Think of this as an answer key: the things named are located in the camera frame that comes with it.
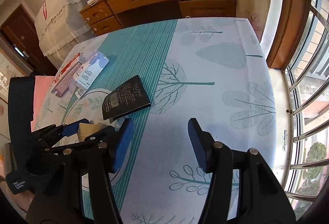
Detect white lace-covered cabinet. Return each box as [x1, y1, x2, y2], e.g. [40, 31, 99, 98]
[35, 0, 95, 67]

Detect dark wooden door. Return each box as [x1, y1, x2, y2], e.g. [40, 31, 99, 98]
[1, 5, 57, 76]

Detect black small box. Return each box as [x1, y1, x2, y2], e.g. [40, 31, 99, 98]
[102, 75, 151, 123]

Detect tree-print tablecloth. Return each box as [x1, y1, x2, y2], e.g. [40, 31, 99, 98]
[34, 18, 276, 223]

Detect pink strawberry box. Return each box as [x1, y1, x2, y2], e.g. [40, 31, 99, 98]
[51, 53, 82, 98]

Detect purple white carton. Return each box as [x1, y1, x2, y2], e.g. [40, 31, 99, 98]
[73, 51, 109, 98]

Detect window metal grille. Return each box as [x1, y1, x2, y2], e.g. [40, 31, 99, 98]
[285, 0, 328, 218]

